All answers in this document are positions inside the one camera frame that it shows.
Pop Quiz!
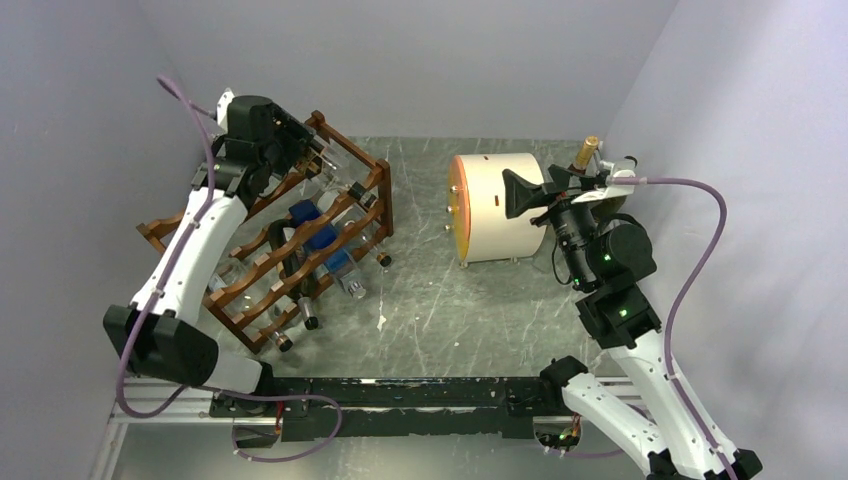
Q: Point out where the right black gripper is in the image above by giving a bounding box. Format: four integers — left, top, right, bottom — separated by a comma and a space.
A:
501, 163, 604, 288

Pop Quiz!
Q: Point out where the dark red wine bottle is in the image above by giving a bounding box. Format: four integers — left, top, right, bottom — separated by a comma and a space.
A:
569, 135, 600, 174

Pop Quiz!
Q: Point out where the blue square glass bottle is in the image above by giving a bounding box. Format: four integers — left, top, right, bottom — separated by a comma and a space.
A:
288, 200, 367, 299

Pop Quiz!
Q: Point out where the clear whisky bottle black label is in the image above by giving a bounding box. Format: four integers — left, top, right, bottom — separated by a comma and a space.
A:
296, 139, 377, 210

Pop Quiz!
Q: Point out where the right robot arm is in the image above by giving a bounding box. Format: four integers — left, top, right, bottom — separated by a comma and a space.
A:
502, 166, 763, 479

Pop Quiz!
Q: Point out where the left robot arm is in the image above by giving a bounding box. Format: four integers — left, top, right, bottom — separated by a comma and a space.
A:
103, 94, 314, 416

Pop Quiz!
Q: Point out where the brown wooden wine rack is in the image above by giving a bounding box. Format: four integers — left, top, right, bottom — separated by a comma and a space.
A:
140, 112, 393, 353

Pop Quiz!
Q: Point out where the clear bottle bottom rack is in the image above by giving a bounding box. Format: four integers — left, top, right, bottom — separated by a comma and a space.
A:
208, 258, 295, 354

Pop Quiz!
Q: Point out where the white cylinder drum orange face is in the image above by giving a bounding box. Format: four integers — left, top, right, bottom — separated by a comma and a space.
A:
446, 153, 545, 267

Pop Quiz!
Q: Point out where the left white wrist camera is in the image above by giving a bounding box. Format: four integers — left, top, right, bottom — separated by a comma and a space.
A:
215, 88, 235, 132

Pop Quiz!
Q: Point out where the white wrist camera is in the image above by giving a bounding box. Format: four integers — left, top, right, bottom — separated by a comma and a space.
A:
215, 88, 235, 132
570, 156, 638, 204

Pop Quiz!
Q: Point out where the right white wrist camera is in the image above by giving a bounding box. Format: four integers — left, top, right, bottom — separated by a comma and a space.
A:
570, 156, 638, 204

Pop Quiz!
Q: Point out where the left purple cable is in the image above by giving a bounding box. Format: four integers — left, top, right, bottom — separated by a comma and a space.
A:
115, 74, 230, 420

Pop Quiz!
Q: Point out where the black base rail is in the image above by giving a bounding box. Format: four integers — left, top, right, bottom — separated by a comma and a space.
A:
112, 374, 664, 442

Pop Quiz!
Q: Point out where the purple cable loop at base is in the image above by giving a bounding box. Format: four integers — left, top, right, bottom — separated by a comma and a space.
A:
218, 390, 344, 464

